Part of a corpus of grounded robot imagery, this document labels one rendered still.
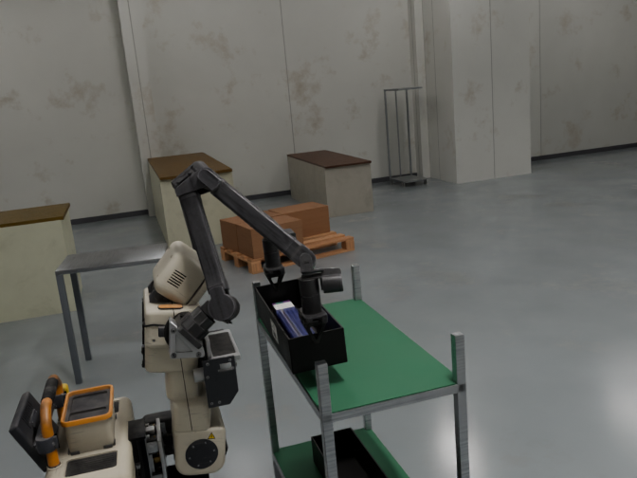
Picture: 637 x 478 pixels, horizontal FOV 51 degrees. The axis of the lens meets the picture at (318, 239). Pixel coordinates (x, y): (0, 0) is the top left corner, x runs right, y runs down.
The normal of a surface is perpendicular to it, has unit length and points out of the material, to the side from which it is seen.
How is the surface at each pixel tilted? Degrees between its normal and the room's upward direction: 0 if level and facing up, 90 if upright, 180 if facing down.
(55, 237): 90
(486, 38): 90
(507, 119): 90
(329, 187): 90
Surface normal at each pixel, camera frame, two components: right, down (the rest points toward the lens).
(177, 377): 0.26, 0.20
